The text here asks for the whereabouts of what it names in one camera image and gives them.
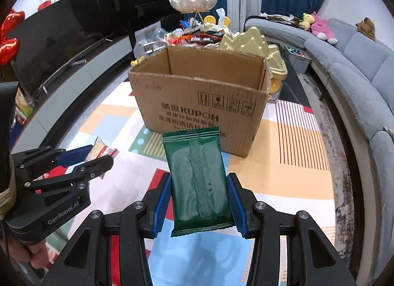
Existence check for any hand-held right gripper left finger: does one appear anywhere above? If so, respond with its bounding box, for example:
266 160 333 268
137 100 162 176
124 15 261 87
46 172 173 286

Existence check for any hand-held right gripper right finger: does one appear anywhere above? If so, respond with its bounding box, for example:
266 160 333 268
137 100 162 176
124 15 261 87
226 173 358 286

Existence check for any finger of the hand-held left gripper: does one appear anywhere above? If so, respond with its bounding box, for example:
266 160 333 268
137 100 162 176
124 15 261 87
11 144 94 171
23 154 114 194

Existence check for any pale snack packet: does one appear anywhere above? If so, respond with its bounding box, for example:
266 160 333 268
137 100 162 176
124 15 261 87
84 136 119 163

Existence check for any dark green snack packet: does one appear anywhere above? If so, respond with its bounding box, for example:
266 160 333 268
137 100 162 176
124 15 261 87
162 126 235 238

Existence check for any brown cardboard box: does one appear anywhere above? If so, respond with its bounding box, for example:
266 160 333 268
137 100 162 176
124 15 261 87
128 45 273 158

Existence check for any pile of assorted snacks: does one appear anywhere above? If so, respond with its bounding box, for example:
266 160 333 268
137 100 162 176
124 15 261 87
166 18 241 51

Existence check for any person's left hand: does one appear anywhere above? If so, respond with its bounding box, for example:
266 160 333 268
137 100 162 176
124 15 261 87
6 235 50 271

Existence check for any printed paper box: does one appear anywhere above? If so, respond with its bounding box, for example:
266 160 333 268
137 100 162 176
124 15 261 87
14 86 34 117

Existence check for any grey television cabinet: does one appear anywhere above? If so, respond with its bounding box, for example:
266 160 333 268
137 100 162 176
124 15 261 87
9 35 137 151

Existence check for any colourful patchwork tablecloth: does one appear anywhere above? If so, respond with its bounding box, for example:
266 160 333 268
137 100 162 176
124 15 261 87
9 80 339 286

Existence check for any grey patterned rug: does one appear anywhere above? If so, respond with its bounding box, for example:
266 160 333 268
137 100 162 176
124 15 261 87
303 74 354 262

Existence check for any black flat television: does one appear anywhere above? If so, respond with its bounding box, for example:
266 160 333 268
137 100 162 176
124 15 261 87
6 0 114 93

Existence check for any red heart balloon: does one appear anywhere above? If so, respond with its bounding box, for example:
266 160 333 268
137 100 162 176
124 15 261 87
0 9 27 43
0 38 20 65

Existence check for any clear plastic container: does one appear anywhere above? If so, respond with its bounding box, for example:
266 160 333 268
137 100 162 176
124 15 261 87
133 21 168 59

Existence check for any grey storage bin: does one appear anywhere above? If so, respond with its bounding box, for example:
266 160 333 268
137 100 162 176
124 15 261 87
284 45 311 74

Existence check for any gold tree-shaped tin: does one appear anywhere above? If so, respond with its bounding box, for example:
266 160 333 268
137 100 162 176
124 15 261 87
218 26 288 103

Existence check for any black upright piano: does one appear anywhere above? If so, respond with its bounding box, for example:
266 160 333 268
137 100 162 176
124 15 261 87
106 0 176 37

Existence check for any grey sectional sofa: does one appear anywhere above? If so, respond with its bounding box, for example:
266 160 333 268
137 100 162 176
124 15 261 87
245 17 394 274

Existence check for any yellow plastic toy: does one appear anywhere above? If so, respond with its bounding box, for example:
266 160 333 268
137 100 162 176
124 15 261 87
203 15 230 26

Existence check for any clothes heap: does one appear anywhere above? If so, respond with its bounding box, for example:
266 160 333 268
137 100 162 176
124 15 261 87
260 13 304 25

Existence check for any lotus-shaped serving tray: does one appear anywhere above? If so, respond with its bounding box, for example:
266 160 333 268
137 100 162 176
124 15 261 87
170 0 219 13

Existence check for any pink plush toy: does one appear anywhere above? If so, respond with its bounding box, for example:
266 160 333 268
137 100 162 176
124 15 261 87
310 12 337 43

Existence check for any yellow plush toy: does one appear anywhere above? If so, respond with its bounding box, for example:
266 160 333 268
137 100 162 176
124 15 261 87
300 13 315 30

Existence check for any brown plush toy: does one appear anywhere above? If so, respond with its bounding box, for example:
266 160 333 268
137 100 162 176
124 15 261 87
355 18 377 41

